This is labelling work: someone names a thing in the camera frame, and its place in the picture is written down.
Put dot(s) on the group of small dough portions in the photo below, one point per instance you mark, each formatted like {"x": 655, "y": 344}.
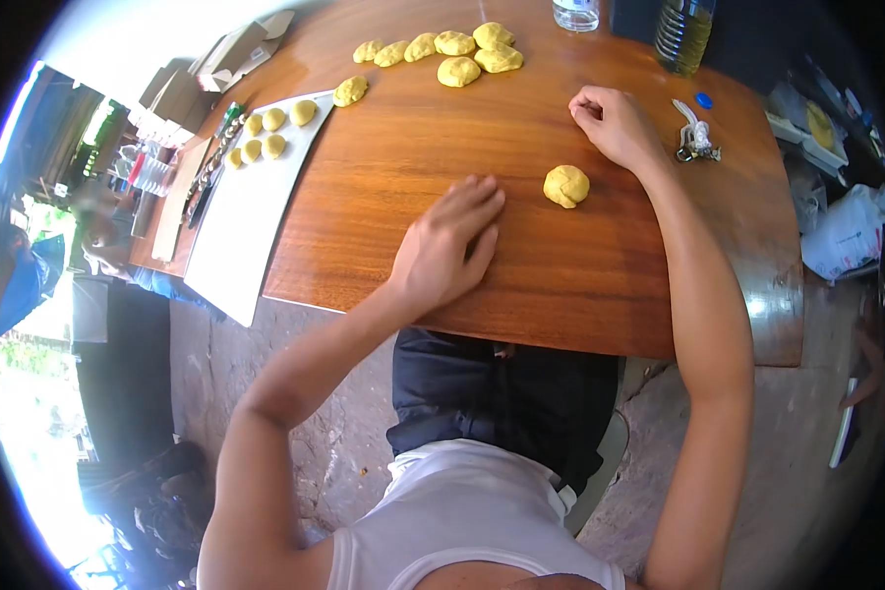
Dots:
{"x": 269, "y": 133}

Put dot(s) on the wooden cutting board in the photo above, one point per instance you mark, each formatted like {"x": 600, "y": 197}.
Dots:
{"x": 179, "y": 199}

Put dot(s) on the clear plastic container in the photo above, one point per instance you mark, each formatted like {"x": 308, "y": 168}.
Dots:
{"x": 146, "y": 173}

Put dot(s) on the person's right hand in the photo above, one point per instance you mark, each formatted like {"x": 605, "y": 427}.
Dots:
{"x": 623, "y": 129}

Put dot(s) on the grey chair seat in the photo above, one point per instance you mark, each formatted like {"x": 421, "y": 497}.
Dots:
{"x": 603, "y": 472}

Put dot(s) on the round yellow dough ball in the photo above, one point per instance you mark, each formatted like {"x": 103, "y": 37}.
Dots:
{"x": 566, "y": 186}

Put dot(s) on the person's legs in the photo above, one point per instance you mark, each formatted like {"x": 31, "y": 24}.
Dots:
{"x": 501, "y": 398}

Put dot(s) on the person's body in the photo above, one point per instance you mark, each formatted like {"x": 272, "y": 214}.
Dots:
{"x": 457, "y": 516}

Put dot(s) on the person's left fingers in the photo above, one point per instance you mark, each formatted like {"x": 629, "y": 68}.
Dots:
{"x": 473, "y": 199}

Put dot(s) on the white plastic bag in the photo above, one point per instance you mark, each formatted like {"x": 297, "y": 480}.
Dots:
{"x": 848, "y": 232}

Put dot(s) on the white rectangular tray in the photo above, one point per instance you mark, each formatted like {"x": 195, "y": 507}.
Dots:
{"x": 247, "y": 214}

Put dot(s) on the blue bottle cap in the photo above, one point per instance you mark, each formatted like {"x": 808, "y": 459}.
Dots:
{"x": 703, "y": 100}

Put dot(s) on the person's left thumb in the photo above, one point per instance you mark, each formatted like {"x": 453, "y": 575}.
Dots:
{"x": 483, "y": 252}

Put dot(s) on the open cardboard box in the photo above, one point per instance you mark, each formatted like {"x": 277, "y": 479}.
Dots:
{"x": 243, "y": 48}

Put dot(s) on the pile of yellow dough pieces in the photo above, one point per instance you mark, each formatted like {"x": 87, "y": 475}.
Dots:
{"x": 457, "y": 51}

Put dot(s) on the clear water bottle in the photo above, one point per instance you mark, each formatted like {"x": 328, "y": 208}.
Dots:
{"x": 576, "y": 13}

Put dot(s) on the person's left hand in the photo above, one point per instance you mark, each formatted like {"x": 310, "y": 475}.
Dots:
{"x": 442, "y": 254}

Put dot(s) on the bottle of yellow oil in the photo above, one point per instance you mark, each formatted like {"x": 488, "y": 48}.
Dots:
{"x": 683, "y": 35}

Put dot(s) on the blue tarp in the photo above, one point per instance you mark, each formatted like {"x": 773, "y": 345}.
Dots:
{"x": 22, "y": 287}

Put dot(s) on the cluttered white shelf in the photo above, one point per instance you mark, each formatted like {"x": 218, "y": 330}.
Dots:
{"x": 818, "y": 129}

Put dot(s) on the brown cardboard box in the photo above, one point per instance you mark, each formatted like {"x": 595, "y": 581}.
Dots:
{"x": 173, "y": 99}

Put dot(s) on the person's right fingers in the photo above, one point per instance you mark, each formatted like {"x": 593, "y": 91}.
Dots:
{"x": 588, "y": 105}

